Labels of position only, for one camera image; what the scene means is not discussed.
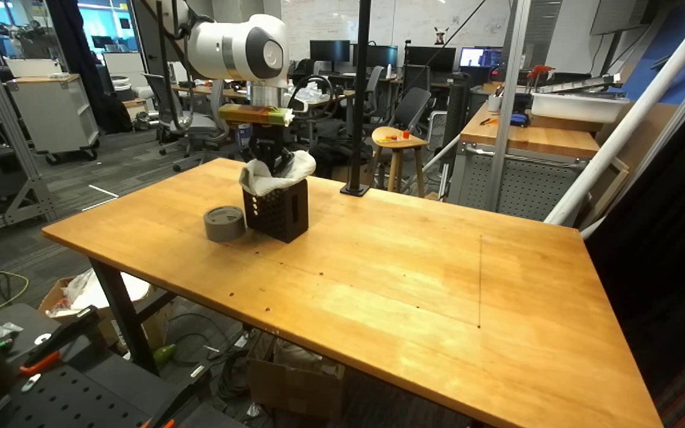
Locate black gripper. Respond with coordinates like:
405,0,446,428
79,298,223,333
248,123,301,175

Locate white terry towel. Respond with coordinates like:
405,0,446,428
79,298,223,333
239,148,320,200

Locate black mesh box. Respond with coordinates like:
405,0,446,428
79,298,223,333
240,175,313,245

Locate flat cardboard box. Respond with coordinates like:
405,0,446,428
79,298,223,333
245,353,347,424

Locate open cardboard box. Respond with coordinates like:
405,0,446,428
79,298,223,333
39,265,156,321

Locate grey mesh office chair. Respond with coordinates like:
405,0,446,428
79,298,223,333
156,74,239,174

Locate black pole stand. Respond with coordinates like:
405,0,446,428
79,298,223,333
339,0,374,200

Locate dark computer monitor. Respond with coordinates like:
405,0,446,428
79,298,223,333
307,38,354,66
403,42,462,72

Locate round wooden stool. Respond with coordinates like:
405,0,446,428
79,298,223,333
368,123,434,198

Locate dark grey office chair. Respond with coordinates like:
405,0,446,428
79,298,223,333
393,86,434,132

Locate white plastic bag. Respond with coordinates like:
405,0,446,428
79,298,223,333
65,268,153,314

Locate white wheeled cabinet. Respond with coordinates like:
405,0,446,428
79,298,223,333
5,72,102,166

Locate lit computer monitor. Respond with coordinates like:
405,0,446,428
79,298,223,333
456,44,510,72

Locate wooden workbench grey drawers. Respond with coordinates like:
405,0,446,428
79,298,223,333
446,99,605,225

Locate white bin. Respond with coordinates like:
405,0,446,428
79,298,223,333
529,75,634,125

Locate black perforated panel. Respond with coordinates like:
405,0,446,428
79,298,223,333
0,346,226,428

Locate white pole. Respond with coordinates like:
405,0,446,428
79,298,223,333
542,0,685,227
578,55,685,242

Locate blue panel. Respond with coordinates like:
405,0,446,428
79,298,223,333
623,0,685,104

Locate black curtain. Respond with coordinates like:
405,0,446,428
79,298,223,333
584,74,685,400

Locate wooden yellow-green wrist mount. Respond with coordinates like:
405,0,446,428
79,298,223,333
217,101,298,130

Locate grey duct tape roll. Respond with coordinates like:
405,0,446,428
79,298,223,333
202,204,249,245

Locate grey metal post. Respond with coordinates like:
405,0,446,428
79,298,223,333
489,0,535,214

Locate orange handled tool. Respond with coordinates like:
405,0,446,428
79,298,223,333
16,346,66,381

